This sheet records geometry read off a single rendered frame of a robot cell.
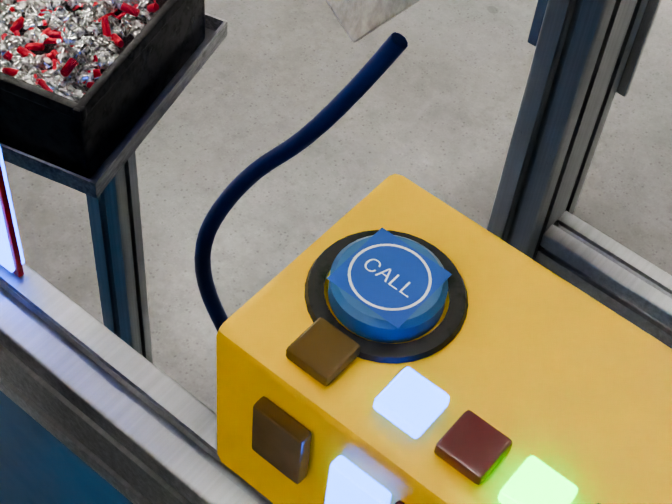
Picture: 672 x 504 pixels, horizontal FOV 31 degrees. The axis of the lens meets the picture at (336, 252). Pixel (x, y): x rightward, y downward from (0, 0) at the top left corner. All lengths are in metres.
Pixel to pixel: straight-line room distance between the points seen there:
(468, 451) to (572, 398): 0.04
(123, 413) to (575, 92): 0.47
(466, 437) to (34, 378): 0.35
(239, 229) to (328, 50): 0.43
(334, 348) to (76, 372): 0.28
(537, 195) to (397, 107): 1.00
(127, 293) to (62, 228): 0.83
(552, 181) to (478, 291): 0.61
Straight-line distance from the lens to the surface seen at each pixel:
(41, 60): 0.81
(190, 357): 1.68
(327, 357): 0.38
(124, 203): 0.92
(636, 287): 1.08
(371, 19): 0.71
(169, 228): 1.82
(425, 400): 0.38
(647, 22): 1.00
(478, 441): 0.37
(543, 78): 0.95
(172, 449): 0.61
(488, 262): 0.42
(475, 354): 0.40
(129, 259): 0.98
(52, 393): 0.67
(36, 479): 0.88
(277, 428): 0.39
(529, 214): 1.05
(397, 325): 0.39
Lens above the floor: 1.40
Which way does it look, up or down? 51 degrees down
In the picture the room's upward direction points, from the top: 7 degrees clockwise
